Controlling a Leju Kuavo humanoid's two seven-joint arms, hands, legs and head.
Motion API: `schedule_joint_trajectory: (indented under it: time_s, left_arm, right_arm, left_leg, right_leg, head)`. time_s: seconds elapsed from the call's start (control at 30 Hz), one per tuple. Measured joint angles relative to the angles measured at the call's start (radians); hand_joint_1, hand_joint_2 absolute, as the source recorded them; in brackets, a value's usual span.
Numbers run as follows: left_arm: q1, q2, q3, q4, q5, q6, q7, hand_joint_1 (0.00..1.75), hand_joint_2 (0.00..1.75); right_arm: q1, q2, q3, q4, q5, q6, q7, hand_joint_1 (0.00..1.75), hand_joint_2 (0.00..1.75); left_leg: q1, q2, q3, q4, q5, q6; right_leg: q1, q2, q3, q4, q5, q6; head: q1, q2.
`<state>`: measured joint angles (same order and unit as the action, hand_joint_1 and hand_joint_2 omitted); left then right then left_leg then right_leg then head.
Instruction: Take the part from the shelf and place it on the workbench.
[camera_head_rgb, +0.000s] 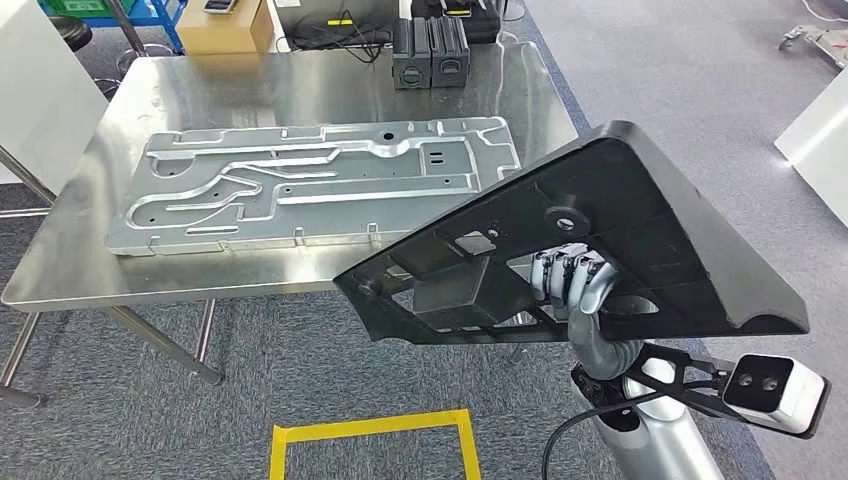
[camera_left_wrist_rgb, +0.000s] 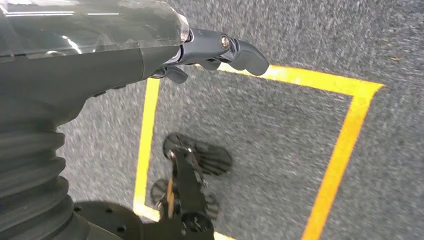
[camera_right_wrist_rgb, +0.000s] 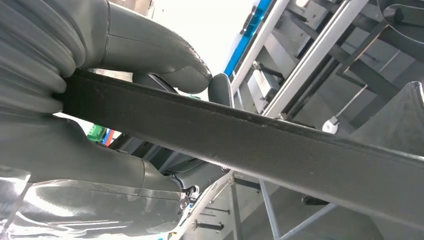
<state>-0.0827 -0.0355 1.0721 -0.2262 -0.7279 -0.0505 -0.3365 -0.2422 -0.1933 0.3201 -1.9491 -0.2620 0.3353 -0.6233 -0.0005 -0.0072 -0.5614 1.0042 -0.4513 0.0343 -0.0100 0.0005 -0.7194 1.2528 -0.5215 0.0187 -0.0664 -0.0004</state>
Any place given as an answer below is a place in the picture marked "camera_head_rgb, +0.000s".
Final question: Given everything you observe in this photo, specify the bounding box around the black battery box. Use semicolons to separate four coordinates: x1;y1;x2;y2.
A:
429;16;472;89
392;16;433;91

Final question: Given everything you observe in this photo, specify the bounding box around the white box panel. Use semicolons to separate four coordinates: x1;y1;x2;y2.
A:
775;86;848;230

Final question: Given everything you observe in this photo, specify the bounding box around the green plastic crate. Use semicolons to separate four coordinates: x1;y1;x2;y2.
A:
39;0;137;19

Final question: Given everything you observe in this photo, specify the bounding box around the blue metal shelf rack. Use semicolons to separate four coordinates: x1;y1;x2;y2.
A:
36;0;187;54

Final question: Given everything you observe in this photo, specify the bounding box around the cardboard box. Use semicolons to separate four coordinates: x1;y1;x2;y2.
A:
175;0;276;58

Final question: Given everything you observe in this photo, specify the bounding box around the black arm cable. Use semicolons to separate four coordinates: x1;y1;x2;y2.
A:
541;380;720;480

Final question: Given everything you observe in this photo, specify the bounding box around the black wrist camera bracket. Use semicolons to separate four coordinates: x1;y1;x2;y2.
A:
570;341;738;425

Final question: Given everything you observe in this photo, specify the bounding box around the metal wheeled dolly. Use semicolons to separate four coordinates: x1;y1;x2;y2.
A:
778;25;848;69

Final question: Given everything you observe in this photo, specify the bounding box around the large black plastic panel part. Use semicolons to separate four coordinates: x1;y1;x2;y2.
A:
333;120;811;346

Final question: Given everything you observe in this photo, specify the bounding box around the chrome stanchion post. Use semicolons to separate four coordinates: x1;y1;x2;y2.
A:
105;0;177;75

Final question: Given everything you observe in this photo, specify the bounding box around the black equipment case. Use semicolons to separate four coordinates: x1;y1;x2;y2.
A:
274;0;400;53

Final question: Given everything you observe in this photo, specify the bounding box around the stainless steel workbench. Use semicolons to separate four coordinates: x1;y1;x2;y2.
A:
0;39;581;409

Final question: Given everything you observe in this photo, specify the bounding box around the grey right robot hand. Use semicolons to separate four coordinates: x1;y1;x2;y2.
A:
529;243;621;319

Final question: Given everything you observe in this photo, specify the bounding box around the white cabinet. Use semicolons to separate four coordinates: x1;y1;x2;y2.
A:
0;0;111;187

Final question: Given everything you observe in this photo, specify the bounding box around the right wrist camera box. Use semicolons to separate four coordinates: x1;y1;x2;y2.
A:
722;354;831;440

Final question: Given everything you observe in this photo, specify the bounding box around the black tool case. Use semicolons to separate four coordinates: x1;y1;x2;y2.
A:
410;0;503;44

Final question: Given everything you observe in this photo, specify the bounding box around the stamped silver metal plate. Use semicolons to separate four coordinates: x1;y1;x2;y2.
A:
104;115;523;258

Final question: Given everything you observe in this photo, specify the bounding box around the yellow floor tape square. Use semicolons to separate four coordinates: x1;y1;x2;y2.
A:
268;408;483;480

